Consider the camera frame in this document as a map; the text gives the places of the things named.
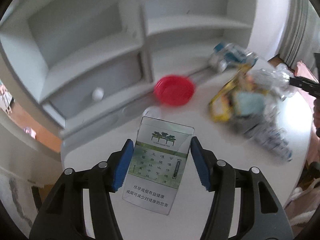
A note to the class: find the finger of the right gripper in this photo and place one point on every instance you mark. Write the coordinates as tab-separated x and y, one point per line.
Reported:
302	82

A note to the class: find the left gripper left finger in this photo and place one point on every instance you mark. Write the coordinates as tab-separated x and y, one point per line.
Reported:
61	216

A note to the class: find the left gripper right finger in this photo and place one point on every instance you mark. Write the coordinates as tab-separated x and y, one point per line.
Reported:
244	204

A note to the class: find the grey blue wrapper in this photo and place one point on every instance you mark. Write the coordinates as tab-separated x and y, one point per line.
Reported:
265	134

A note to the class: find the white green cigarette pack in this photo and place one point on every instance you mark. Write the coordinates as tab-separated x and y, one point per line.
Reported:
157	165

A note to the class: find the clear crinkled plastic wrapper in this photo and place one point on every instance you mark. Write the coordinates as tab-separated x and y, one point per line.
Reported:
275	80

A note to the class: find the light blue paper box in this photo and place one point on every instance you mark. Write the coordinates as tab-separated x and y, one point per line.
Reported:
248	103

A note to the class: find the yellow snack bag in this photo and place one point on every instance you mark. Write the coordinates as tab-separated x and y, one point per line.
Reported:
221	107

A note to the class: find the blue white snack bag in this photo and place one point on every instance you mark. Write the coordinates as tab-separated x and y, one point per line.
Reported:
230	55

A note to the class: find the red plastic bowl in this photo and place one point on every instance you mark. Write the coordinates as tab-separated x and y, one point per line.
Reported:
174	90

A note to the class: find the grey drawer with white knob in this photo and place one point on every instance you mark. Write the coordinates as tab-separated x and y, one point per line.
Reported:
92	87

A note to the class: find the grey white desk hutch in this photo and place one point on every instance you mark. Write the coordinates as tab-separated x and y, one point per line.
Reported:
48	44

